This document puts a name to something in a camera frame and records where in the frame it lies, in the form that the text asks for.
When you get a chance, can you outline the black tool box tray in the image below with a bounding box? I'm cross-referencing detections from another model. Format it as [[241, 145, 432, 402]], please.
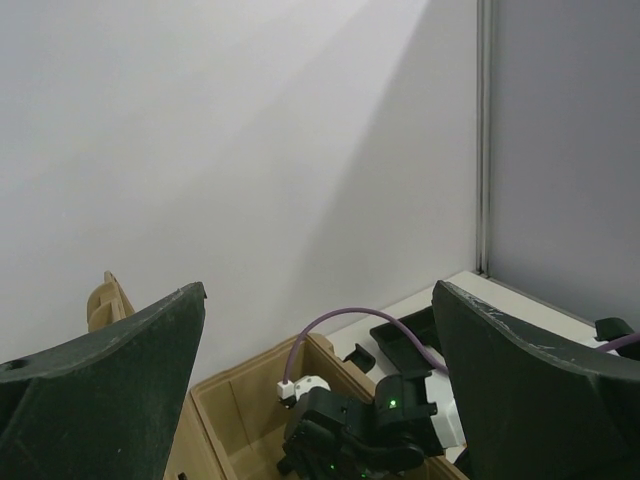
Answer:
[[369, 306, 442, 373]]

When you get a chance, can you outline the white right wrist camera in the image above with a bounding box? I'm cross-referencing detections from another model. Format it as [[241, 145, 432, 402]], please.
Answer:
[[276, 375, 331, 403]]

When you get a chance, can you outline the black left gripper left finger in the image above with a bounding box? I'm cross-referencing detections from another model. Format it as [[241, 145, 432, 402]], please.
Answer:
[[1, 282, 206, 479]]

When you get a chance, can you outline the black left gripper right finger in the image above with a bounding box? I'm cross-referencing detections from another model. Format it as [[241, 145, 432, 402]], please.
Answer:
[[432, 281, 639, 479]]

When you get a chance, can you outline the aluminium corner post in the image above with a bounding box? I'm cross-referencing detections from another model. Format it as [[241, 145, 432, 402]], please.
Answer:
[[475, 0, 496, 278]]

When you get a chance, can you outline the tan plastic tool box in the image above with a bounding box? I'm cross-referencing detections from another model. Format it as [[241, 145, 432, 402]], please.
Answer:
[[87, 271, 469, 480]]

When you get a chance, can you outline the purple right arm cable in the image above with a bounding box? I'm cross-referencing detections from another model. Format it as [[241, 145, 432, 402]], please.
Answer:
[[283, 306, 640, 386]]

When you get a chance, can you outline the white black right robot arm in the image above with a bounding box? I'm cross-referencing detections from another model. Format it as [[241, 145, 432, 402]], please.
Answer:
[[280, 307, 639, 479]]

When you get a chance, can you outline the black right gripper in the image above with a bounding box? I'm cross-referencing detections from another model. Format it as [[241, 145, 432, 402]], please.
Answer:
[[283, 388, 425, 479]]

